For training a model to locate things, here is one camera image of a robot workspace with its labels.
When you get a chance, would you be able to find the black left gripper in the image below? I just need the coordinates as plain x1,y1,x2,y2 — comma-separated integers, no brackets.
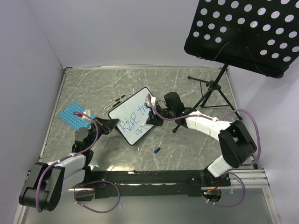
87,116,119,149

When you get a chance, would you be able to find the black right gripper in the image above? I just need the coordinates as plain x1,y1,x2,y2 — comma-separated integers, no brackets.
146,104,175,126

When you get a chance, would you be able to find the small black-framed whiteboard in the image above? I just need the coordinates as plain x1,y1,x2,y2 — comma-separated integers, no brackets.
103,87,153,146

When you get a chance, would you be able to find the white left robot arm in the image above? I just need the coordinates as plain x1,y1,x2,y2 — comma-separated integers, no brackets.
19,117,119,212

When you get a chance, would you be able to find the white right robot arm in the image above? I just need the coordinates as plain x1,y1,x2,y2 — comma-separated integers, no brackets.
144,92,261,186

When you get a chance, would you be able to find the blue studded building plate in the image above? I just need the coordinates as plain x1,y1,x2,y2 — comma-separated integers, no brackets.
58,102,91,130

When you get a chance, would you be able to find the black perforated music stand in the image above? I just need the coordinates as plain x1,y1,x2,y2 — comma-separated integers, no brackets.
172,0,299,133

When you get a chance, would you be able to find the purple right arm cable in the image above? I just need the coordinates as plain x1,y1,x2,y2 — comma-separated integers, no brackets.
146,93,262,167

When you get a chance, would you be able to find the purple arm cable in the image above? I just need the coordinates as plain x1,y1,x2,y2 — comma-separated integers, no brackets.
146,93,262,167
36,111,99,213

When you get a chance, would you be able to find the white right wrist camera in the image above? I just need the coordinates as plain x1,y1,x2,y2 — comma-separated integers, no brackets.
144,94,157,108

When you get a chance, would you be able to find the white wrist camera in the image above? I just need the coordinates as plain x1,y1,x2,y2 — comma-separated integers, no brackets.
144,94,157,108
77,109,94,124

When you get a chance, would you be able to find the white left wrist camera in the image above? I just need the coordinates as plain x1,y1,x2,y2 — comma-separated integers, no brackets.
77,109,94,124

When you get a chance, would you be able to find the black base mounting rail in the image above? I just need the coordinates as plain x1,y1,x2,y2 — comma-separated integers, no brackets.
64,169,234,199

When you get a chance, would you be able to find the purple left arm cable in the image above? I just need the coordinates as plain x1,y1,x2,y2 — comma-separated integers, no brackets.
36,111,99,213

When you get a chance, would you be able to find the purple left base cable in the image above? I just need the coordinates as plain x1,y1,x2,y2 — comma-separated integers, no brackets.
74,180,121,213

